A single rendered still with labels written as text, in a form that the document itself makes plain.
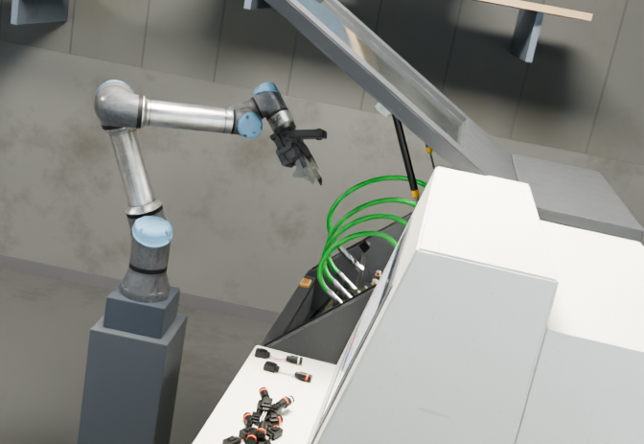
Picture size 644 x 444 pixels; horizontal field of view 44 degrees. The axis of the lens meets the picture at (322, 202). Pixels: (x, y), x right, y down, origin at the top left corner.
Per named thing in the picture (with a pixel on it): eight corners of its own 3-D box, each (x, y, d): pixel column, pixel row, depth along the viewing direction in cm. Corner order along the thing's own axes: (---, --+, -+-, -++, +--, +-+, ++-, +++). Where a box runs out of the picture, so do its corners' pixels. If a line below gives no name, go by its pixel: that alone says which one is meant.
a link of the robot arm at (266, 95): (251, 96, 258) (275, 85, 259) (265, 126, 256) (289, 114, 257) (249, 87, 250) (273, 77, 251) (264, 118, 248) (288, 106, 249)
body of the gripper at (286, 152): (291, 170, 255) (275, 137, 257) (314, 156, 252) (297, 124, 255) (283, 168, 247) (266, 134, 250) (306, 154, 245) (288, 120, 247)
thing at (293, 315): (296, 316, 279) (305, 274, 274) (309, 319, 278) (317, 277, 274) (248, 400, 219) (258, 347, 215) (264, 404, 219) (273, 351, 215)
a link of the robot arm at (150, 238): (128, 268, 239) (133, 225, 235) (127, 252, 251) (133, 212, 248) (169, 271, 242) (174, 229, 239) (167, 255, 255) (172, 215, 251)
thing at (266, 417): (249, 397, 184) (253, 376, 182) (294, 408, 182) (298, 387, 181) (219, 450, 162) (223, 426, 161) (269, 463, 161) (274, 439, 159)
